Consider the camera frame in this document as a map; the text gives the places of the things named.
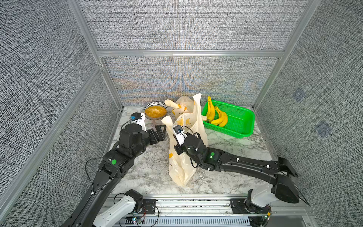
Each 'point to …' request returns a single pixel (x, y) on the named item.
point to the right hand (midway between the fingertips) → (174, 131)
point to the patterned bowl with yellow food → (155, 110)
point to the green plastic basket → (240, 122)
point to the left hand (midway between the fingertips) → (162, 126)
